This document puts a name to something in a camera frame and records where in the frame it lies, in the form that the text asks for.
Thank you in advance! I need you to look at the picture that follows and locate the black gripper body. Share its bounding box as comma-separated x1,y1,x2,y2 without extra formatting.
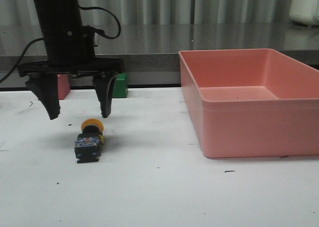
17,58,125,78

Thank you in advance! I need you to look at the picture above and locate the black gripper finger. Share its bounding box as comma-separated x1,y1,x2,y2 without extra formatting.
92,72,118,118
25,74,60,120

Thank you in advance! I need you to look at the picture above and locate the yellow push button switch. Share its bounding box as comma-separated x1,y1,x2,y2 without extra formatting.
74,118,104,163

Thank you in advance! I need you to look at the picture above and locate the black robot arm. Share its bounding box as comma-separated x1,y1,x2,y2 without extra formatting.
18,0,124,119

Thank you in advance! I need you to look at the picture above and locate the green wooden cube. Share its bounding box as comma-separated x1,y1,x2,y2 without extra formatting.
113,73,128,99

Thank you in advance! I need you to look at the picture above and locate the pink wooden cube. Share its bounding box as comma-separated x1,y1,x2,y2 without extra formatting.
57,74,70,100

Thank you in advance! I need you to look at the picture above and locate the grey stone counter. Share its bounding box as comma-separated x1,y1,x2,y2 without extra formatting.
0,22,319,87

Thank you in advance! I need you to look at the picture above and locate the grey pleated curtain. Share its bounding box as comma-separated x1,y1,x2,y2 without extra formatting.
0,0,300,26

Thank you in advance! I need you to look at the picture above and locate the pink plastic bin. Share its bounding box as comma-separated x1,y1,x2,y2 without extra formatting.
179,49,319,158

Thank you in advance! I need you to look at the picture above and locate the white rice cooker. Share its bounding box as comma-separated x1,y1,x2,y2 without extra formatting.
289,0,319,26

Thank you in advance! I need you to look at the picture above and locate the black cable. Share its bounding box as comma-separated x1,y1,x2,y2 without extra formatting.
0,5,122,84

